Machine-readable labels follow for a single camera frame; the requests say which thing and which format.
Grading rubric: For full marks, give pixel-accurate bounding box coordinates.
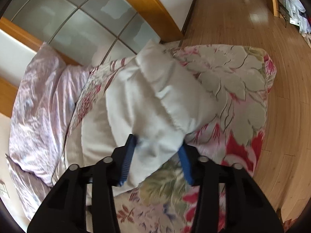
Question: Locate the lilac crinkled duvet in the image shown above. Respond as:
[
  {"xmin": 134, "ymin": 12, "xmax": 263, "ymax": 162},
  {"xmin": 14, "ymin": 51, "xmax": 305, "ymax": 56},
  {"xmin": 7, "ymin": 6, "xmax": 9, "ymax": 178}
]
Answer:
[{"xmin": 6, "ymin": 43, "xmax": 90, "ymax": 220}]

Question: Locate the orange wooden door frame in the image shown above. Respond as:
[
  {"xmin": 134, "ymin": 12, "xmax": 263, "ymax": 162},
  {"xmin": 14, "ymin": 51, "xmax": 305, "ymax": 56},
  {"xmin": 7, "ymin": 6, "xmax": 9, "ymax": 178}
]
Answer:
[{"xmin": 1, "ymin": 0, "xmax": 183, "ymax": 117}]

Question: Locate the frosted glass sliding door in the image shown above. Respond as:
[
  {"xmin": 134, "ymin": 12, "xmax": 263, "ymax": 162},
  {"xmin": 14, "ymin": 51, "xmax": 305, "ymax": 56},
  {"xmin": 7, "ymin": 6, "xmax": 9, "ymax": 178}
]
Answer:
[{"xmin": 4, "ymin": 0, "xmax": 160, "ymax": 66}]

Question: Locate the floral quilted bedspread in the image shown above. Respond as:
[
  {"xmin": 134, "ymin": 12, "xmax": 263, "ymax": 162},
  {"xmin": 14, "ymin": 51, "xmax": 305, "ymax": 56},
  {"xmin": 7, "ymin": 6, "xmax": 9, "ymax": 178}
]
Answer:
[{"xmin": 55, "ymin": 45, "xmax": 276, "ymax": 232}]

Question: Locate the white puffy down jacket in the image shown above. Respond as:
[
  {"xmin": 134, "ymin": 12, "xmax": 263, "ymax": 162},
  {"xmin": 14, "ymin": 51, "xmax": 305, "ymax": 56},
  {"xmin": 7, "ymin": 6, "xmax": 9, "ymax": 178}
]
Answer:
[{"xmin": 81, "ymin": 42, "xmax": 217, "ymax": 196}]

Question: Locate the clutter of bags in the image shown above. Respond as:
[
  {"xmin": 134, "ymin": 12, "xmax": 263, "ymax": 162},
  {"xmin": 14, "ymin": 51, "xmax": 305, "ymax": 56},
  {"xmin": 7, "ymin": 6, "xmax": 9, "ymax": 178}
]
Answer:
[{"xmin": 286, "ymin": 0, "xmax": 310, "ymax": 47}]

